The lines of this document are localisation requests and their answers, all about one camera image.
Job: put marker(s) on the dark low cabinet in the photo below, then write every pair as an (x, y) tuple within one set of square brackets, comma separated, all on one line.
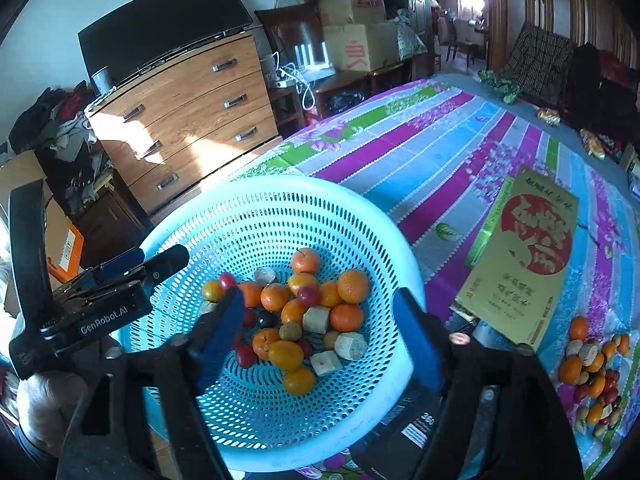
[(105, 225)]

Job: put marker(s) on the dark wooden table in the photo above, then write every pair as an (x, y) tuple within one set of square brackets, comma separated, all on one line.
[(350, 80)]

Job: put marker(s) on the tan longan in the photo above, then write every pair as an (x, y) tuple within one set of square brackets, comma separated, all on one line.
[(290, 331), (331, 340)]

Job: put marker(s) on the large pale sugarcane chunk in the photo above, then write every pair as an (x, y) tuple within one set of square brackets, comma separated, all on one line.
[(590, 353)]

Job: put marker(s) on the wooden wardrobe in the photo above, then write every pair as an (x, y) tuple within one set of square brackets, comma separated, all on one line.
[(550, 0)]

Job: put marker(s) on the wooden chair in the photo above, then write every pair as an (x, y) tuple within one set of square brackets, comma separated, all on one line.
[(457, 35)]

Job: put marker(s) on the floral printed bedsheet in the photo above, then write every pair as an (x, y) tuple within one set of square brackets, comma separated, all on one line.
[(450, 160)]

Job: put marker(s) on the person's left hand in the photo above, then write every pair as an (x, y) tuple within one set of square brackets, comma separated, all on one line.
[(50, 402)]

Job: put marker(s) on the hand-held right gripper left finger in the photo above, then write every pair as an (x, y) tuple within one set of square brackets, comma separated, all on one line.
[(220, 340)]

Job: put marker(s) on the cardboard box orange label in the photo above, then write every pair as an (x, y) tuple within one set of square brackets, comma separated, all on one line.
[(60, 240)]

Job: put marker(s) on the wooden dresser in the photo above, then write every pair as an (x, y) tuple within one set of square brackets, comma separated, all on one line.
[(190, 125)]

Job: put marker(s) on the silver foil bag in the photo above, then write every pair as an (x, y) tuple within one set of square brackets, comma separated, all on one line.
[(410, 35)]

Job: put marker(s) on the black bag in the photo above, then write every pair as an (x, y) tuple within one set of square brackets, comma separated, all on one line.
[(345, 101)]

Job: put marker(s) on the blue plastic colander basket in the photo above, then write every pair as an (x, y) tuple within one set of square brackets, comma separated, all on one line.
[(280, 220)]

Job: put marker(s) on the large orange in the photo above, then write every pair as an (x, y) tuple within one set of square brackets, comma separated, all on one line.
[(353, 286)]

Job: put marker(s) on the dark cherry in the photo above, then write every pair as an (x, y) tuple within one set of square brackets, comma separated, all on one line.
[(617, 404), (265, 319)]

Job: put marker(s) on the grey cup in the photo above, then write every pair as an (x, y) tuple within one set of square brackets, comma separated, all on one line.
[(102, 79)]

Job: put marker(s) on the brown plaid clothing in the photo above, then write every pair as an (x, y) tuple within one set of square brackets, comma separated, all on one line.
[(537, 60)]

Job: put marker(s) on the yellow snack packet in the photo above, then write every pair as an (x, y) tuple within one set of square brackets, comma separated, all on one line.
[(595, 142), (550, 116)]

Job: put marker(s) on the dark clothing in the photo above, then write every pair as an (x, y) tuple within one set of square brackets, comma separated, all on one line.
[(595, 90)]

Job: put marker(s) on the cardboard box red print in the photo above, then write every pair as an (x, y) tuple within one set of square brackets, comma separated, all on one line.
[(360, 47)]

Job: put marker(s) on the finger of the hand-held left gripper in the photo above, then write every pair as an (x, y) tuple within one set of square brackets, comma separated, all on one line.
[(167, 260), (120, 264)]

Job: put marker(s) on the white power strip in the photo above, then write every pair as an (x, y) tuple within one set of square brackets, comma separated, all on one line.
[(282, 77)]

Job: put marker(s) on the pile of tan longans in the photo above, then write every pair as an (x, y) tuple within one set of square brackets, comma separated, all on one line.
[(598, 431)]

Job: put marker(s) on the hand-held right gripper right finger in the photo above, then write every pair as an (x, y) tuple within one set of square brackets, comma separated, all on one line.
[(417, 345)]

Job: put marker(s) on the pile of clothes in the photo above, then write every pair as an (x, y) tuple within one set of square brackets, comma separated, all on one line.
[(55, 130)]

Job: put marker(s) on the pile of oranges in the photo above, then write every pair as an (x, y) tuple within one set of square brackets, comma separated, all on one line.
[(275, 296), (570, 369)]

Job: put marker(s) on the black shaver box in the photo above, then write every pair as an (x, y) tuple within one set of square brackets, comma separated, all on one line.
[(400, 430)]

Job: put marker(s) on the black television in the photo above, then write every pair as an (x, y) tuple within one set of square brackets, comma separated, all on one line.
[(160, 20)]

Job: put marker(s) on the long gold gift box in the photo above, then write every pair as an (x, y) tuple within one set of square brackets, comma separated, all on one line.
[(525, 280)]

